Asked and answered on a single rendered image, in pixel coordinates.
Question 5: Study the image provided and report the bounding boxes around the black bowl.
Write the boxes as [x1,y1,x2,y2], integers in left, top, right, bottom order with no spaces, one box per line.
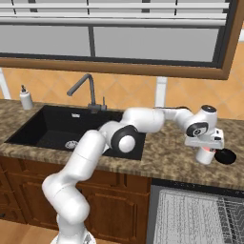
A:
[213,148,238,166]

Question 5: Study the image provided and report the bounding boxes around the white wall post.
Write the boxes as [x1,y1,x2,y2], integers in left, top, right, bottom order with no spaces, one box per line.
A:
[0,68,12,100]
[154,76,169,110]

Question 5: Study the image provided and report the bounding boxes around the brown wooden drawer cabinet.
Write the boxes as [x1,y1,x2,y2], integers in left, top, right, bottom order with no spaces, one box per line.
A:
[0,156,27,225]

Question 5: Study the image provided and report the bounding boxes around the dishwasher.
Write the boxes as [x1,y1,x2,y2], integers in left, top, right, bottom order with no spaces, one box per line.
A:
[147,178,244,244]

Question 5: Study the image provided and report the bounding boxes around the dark grey tap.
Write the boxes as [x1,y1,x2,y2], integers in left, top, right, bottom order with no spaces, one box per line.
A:
[66,72,109,114]

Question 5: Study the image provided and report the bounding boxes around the black sink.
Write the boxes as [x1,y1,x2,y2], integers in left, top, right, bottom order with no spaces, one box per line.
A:
[4,104,148,162]

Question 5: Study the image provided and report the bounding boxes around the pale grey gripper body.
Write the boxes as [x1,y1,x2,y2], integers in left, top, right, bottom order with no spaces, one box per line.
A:
[184,135,225,151]

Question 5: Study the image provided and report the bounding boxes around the grey dishwasher door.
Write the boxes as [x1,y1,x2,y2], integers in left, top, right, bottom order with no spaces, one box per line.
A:
[152,188,229,244]

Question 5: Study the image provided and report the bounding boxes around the white cup with red inside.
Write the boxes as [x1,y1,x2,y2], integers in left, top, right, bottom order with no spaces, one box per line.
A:
[194,146,214,166]

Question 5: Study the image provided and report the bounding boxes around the brown wooden cupboard door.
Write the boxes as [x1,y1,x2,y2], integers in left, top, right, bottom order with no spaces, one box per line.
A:
[79,185,148,244]
[18,177,65,231]

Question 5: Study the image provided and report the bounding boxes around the white soap dispenser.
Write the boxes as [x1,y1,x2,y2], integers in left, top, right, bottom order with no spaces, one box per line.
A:
[19,84,34,112]

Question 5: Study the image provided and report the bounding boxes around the wire dishwasher rack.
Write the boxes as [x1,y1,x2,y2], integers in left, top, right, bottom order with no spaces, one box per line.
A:
[217,194,244,244]

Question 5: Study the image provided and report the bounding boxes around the window with brown frame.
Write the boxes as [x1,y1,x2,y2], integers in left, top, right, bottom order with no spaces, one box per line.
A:
[0,0,244,81]

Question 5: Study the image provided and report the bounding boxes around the white window blinds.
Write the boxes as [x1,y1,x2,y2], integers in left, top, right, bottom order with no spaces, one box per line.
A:
[0,0,231,28]

